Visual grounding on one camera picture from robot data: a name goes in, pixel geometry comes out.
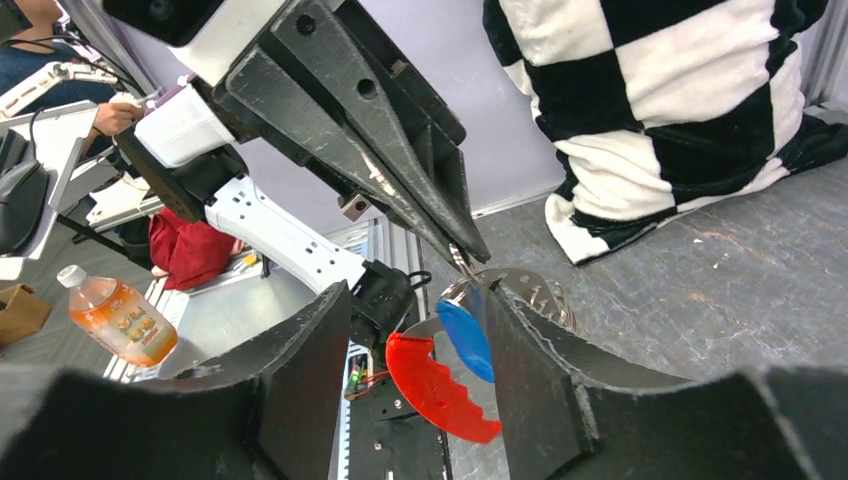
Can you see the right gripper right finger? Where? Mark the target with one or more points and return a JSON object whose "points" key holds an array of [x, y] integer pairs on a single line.
{"points": [[570, 410]]}

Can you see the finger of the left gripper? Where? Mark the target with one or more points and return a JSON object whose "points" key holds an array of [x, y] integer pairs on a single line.
{"points": [[290, 116], [355, 69]]}

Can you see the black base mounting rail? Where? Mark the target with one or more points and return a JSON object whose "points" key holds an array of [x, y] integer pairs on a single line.
{"points": [[380, 436]]}

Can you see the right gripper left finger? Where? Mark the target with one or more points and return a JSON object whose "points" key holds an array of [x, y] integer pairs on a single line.
{"points": [[266, 409]]}

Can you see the orange juice bottle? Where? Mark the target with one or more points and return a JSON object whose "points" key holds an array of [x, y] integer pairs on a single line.
{"points": [[118, 317]]}

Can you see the red cloth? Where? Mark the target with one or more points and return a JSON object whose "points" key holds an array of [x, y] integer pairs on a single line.
{"points": [[188, 254]]}

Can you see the key with blue tag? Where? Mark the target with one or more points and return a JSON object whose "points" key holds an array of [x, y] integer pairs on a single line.
{"points": [[461, 311]]}

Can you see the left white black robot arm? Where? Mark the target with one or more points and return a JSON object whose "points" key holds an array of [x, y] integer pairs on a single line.
{"points": [[186, 151]]}

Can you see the metal key holder red handle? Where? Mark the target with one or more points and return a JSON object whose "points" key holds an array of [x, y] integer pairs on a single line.
{"points": [[429, 386]]}

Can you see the black white checkered cloth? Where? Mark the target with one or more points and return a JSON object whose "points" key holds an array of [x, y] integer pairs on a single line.
{"points": [[659, 108]]}

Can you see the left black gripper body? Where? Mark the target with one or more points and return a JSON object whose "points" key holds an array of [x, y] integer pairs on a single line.
{"points": [[332, 91]]}

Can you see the cardboard box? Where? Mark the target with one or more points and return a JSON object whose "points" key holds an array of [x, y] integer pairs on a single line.
{"points": [[23, 313]]}

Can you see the person in blue shirt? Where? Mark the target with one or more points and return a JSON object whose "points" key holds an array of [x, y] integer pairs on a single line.
{"points": [[37, 74]]}

